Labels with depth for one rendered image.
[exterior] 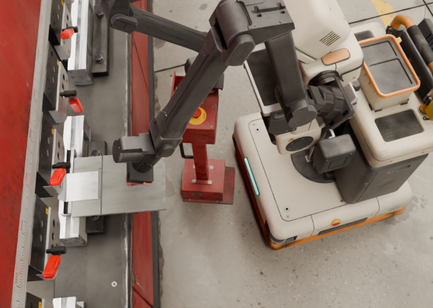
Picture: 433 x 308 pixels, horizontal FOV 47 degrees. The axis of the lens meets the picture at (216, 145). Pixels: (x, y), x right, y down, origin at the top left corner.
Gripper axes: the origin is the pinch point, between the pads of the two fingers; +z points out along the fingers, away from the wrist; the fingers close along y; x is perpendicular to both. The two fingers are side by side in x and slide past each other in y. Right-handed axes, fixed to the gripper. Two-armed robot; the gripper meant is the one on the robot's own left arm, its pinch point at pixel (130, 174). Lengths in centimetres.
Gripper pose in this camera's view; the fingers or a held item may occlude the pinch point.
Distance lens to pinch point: 140.6
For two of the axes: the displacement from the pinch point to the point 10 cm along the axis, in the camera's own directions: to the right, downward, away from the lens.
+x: 8.8, 1.3, 4.6
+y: 0.8, 9.0, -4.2
